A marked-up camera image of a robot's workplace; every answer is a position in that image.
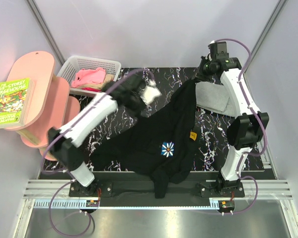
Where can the white plastic laundry basket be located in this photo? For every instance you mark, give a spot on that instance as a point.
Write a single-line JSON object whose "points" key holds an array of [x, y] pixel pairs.
{"points": [[75, 63]]}

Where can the aluminium frame rail front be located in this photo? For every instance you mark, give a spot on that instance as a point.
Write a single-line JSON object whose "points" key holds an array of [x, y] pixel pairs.
{"points": [[55, 194]]}

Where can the folded grey t shirt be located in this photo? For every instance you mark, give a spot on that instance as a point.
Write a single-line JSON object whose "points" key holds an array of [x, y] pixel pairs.
{"points": [[214, 98]]}

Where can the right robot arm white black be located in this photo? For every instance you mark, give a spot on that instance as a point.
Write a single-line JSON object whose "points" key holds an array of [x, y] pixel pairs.
{"points": [[249, 124]]}

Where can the pink garment in basket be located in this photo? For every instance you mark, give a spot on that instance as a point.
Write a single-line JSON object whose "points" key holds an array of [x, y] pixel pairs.
{"points": [[88, 76]]}

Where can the beige garment in basket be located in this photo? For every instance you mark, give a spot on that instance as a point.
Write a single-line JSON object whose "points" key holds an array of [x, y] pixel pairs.
{"points": [[98, 87]]}

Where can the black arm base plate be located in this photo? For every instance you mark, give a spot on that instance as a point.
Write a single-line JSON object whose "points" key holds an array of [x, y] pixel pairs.
{"points": [[140, 193]]}

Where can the black t shirt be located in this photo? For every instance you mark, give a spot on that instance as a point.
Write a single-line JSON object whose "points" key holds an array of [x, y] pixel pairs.
{"points": [[161, 146]]}

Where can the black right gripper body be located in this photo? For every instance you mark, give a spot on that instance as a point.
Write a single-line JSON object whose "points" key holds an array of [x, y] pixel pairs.
{"points": [[204, 71]]}

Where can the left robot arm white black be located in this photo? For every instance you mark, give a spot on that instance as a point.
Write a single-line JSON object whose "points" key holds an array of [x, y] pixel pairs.
{"points": [[131, 91]]}

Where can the green treehouse book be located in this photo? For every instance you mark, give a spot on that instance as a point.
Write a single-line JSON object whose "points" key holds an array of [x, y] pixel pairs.
{"points": [[14, 99]]}

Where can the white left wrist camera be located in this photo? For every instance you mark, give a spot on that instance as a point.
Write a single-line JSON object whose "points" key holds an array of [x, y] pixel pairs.
{"points": [[150, 93]]}

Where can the pink tiered shelf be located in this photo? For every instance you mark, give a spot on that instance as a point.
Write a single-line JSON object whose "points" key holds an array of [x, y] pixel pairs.
{"points": [[51, 104]]}

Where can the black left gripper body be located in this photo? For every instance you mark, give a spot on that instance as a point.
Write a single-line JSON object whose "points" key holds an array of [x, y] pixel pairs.
{"points": [[136, 105]]}

